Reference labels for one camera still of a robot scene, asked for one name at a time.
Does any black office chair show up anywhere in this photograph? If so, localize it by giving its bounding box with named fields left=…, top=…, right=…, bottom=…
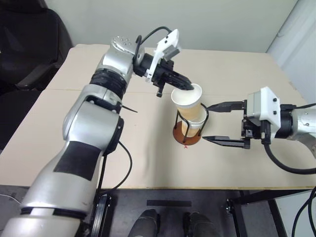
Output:
left=0, top=0, right=75, bottom=151

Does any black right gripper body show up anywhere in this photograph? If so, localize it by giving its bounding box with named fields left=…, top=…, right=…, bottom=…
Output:
left=240, top=99, right=263, bottom=150

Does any white paper cup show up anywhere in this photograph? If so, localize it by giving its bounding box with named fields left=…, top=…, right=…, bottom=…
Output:
left=171, top=83, right=203, bottom=124

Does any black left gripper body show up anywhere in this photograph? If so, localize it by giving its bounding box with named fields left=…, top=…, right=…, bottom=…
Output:
left=151, top=59, right=176, bottom=97

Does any black ribbed bracket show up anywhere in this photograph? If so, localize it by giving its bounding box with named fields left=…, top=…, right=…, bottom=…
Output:
left=92, top=194, right=112, bottom=237

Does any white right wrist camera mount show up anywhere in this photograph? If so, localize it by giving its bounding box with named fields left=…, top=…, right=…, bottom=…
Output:
left=246, top=86, right=282, bottom=135

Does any black tape strip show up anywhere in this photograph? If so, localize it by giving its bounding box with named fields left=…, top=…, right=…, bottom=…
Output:
left=146, top=200, right=193, bottom=208

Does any black cable tie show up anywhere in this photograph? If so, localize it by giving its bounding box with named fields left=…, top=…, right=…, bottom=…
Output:
left=121, top=105, right=138, bottom=114

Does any dark rounded shape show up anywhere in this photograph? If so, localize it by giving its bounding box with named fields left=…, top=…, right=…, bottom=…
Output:
left=127, top=208, right=161, bottom=237
left=182, top=211, right=216, bottom=237

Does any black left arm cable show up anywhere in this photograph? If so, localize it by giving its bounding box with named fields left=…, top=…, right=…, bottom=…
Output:
left=97, top=140, right=133, bottom=196

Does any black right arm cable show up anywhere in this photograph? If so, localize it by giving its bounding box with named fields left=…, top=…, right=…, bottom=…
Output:
left=261, top=120, right=316, bottom=175

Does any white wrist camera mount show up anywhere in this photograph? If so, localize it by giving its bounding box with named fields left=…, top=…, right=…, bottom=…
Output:
left=145, top=29, right=181, bottom=82
left=246, top=86, right=282, bottom=135

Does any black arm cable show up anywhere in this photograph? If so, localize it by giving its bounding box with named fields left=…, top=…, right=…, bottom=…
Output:
left=261, top=120, right=316, bottom=175
left=97, top=140, right=133, bottom=196

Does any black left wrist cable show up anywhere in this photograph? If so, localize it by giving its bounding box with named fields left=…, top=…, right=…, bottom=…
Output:
left=134, top=26, right=173, bottom=65

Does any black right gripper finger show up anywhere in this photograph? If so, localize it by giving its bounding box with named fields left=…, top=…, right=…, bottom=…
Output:
left=202, top=135, right=245, bottom=149
left=206, top=100, right=245, bottom=113

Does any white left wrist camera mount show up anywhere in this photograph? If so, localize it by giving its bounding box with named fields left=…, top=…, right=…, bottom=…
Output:
left=145, top=29, right=181, bottom=82

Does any brown wire cup holder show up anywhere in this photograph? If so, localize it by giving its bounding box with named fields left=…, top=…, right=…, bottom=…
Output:
left=172, top=102, right=210, bottom=146

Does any black table frame knob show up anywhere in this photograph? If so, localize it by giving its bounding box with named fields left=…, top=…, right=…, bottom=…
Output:
left=225, top=198, right=235, bottom=214

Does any black floor cable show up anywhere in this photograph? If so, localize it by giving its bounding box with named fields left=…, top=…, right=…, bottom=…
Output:
left=292, top=186, right=316, bottom=237

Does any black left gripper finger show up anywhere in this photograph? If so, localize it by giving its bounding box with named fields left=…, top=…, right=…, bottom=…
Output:
left=171, top=70, right=195, bottom=87
left=169, top=77, right=195, bottom=91

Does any black table frame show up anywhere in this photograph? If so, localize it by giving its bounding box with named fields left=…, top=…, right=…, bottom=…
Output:
left=232, top=189, right=316, bottom=237

